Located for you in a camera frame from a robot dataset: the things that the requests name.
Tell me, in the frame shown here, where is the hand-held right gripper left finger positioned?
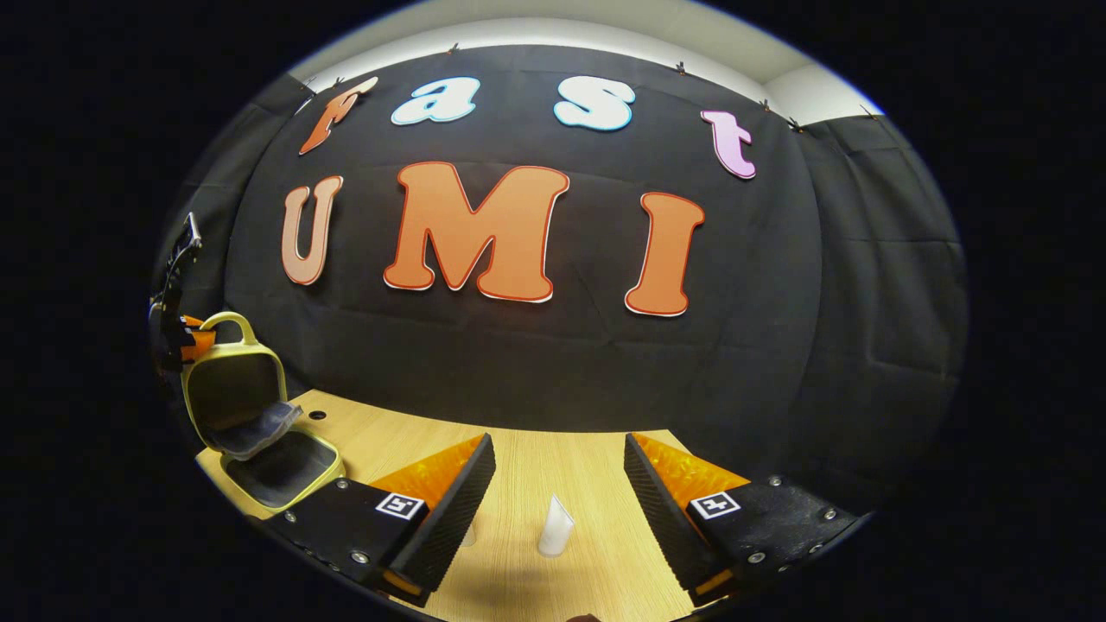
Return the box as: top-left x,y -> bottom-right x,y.
259,432 -> 499,607

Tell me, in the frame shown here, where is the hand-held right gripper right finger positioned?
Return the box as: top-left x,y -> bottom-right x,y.
623,432 -> 867,607

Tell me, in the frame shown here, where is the pale yellow suitcase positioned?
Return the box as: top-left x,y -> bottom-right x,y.
180,311 -> 346,515

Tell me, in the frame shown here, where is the white squeeze tube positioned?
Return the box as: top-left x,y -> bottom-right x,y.
537,494 -> 576,558

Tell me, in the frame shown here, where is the black backdrop cloth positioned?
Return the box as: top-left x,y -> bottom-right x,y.
151,43 -> 969,511

